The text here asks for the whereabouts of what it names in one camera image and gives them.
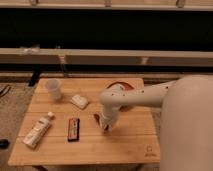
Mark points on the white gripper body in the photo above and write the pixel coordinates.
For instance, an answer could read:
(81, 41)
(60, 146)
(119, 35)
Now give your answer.
(108, 118)

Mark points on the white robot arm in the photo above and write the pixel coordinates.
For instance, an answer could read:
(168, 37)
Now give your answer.
(186, 135)

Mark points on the orange plate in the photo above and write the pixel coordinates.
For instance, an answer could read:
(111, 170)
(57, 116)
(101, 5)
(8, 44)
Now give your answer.
(125, 87)

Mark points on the white sponge block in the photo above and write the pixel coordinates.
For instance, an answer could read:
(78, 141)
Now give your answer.
(79, 101)

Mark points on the black red snack bar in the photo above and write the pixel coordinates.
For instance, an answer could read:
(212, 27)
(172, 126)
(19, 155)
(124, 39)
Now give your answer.
(73, 129)

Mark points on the translucent plastic cup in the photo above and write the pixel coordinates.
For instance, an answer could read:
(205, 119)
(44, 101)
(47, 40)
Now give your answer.
(53, 87)

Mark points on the white squeeze bottle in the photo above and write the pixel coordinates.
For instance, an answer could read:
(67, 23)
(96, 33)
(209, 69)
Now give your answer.
(38, 130)

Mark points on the black object on floor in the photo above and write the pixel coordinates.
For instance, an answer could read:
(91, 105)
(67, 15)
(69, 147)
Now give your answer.
(4, 143)

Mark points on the grey metal rail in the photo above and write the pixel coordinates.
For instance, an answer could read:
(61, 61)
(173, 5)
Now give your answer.
(105, 57)

